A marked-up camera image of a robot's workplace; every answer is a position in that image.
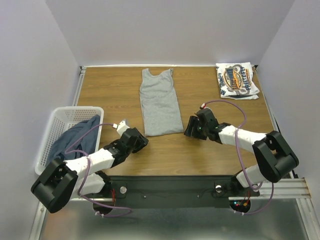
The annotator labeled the grey tank top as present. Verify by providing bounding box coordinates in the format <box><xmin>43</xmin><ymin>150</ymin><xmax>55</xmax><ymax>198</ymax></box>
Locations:
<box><xmin>139</xmin><ymin>68</ymin><xmax>184</xmax><ymax>137</ymax></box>

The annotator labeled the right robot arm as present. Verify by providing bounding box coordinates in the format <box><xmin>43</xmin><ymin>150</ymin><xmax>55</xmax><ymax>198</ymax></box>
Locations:
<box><xmin>184</xmin><ymin>108</ymin><xmax>299</xmax><ymax>195</ymax></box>

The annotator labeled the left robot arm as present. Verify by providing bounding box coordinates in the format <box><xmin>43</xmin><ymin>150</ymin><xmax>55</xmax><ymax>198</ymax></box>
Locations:
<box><xmin>30</xmin><ymin>127</ymin><xmax>149</xmax><ymax>213</ymax></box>

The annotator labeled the folded white printed tank top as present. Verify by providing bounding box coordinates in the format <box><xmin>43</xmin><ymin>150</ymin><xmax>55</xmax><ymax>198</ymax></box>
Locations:
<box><xmin>215</xmin><ymin>62</ymin><xmax>260</xmax><ymax>100</ymax></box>

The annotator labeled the blue tank top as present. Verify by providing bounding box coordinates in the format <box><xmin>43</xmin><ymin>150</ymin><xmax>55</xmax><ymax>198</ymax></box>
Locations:
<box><xmin>45</xmin><ymin>115</ymin><xmax>101</xmax><ymax>166</ymax></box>

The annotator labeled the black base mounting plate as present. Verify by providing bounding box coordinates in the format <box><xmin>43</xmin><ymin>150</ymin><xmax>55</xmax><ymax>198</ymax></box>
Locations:
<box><xmin>82</xmin><ymin>175</ymin><xmax>261</xmax><ymax>210</ymax></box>

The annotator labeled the white plastic laundry basket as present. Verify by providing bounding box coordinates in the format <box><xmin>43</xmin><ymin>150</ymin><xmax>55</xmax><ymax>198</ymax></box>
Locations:
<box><xmin>34</xmin><ymin>106</ymin><xmax>104</xmax><ymax>175</ymax></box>

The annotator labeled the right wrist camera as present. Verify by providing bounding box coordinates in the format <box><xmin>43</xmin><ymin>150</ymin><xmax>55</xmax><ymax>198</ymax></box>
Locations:
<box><xmin>199</xmin><ymin>103</ymin><xmax>211</xmax><ymax>111</ymax></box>

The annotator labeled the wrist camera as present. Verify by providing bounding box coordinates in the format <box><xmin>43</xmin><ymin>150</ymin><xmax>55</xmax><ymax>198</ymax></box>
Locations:
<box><xmin>112</xmin><ymin>119</ymin><xmax>130</xmax><ymax>136</ymax></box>
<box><xmin>199</xmin><ymin>103</ymin><xmax>211</xmax><ymax>111</ymax></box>

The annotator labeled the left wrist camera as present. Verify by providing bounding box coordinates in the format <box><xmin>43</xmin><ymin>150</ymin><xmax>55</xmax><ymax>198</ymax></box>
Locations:
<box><xmin>112</xmin><ymin>119</ymin><xmax>130</xmax><ymax>136</ymax></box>

